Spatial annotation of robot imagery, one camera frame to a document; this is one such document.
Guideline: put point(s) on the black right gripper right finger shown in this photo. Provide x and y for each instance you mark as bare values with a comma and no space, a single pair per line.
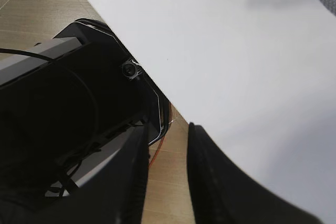
222,193

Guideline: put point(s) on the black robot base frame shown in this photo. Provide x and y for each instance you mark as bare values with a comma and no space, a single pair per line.
66,98

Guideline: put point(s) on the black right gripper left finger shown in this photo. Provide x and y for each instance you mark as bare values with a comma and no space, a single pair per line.
115,194

